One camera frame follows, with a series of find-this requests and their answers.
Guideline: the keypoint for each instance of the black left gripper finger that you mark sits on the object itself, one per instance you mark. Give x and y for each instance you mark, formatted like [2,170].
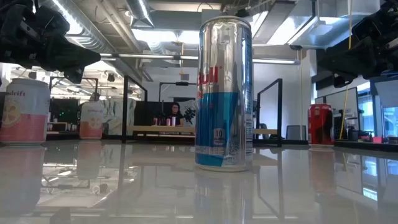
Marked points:
[77,62]

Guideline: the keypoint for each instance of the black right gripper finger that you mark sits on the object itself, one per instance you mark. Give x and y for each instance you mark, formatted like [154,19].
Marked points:
[348,62]

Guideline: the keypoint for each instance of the pink white sparkling water can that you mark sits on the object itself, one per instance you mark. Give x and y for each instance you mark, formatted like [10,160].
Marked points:
[25,124]
[91,124]

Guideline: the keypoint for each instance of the red cola can black lettering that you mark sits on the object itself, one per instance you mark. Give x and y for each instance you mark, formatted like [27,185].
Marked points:
[314,124]

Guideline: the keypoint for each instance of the silver blue energy drink can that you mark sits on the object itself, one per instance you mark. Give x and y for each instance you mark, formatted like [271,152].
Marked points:
[224,109]

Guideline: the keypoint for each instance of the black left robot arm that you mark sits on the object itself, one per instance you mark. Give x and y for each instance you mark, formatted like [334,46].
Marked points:
[11,40]

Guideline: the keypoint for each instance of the person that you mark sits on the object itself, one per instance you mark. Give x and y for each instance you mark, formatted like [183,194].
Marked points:
[95,97]
[176,118]

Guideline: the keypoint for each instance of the black pegboard rack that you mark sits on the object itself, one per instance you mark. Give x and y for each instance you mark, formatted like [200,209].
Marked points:
[337,127]

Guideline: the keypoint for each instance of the long white ceiling light bar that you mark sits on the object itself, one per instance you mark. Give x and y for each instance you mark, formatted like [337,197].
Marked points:
[149,56]

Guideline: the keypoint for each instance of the small red box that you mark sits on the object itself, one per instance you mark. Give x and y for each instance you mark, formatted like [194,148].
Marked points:
[377,140]

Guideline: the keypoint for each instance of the grey waste bin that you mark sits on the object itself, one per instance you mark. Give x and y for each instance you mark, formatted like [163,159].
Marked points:
[296,133]

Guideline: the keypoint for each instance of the small pink background can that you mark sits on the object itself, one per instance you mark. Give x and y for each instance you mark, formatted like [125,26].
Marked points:
[168,122]
[155,121]

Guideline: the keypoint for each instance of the small white background cup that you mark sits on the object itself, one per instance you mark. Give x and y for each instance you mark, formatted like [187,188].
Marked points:
[173,121]

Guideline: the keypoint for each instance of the round silver ventilation duct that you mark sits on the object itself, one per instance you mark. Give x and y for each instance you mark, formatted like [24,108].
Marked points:
[90,34]

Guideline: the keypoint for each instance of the grey board with black frame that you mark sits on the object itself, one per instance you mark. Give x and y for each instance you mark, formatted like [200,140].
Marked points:
[339,99]

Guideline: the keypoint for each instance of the wooden shelf with black frame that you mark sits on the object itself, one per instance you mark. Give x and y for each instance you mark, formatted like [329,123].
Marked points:
[146,128]

